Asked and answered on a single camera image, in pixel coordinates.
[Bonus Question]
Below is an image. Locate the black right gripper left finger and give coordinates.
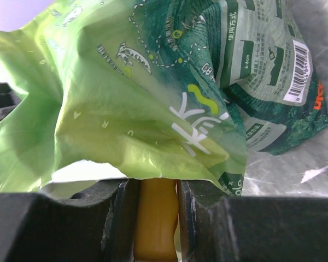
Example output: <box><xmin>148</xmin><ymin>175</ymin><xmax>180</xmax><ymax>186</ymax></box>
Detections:
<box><xmin>0</xmin><ymin>180</ymin><xmax>139</xmax><ymax>261</ymax></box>

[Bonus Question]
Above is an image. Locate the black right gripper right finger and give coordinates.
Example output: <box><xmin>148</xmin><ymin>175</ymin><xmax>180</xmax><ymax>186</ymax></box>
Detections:
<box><xmin>178</xmin><ymin>181</ymin><xmax>328</xmax><ymax>261</ymax></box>

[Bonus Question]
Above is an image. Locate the yellow plastic scoop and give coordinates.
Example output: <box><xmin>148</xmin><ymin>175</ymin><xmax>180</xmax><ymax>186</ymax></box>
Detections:
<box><xmin>133</xmin><ymin>178</ymin><xmax>179</xmax><ymax>261</ymax></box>

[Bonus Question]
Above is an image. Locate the green litter bag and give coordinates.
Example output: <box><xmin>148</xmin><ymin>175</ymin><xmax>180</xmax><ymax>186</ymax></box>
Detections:
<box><xmin>0</xmin><ymin>1</ymin><xmax>328</xmax><ymax>195</ymax></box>

